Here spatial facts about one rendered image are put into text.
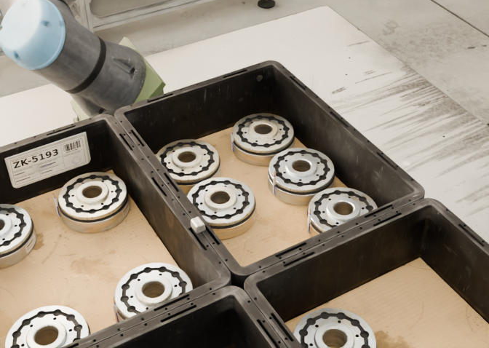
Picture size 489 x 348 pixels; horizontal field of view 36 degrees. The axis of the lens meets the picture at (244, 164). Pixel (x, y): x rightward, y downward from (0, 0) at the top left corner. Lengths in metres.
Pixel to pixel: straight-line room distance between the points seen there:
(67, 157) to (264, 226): 0.32
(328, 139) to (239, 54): 0.60
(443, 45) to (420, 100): 1.61
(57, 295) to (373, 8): 2.61
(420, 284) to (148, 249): 0.38
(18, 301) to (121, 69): 0.50
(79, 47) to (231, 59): 0.49
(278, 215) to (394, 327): 0.25
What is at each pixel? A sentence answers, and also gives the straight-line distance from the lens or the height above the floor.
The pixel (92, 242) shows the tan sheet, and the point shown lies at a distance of 1.10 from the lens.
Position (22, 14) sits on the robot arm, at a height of 1.00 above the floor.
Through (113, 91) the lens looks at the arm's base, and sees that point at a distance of 1.36.
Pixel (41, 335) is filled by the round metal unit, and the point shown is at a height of 0.85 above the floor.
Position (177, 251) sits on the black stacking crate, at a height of 0.86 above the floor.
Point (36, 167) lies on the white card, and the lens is 1.16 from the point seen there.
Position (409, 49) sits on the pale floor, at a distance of 3.15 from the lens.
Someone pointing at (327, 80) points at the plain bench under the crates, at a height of 0.70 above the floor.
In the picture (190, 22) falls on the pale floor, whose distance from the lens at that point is 3.30.
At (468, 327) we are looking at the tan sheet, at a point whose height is 0.83.
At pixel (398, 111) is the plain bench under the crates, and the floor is 0.70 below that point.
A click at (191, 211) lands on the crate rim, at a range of 0.98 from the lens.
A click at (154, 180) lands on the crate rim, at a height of 0.92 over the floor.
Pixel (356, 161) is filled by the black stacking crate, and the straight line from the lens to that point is 1.13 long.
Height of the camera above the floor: 1.60
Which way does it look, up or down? 40 degrees down
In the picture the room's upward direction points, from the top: 1 degrees counter-clockwise
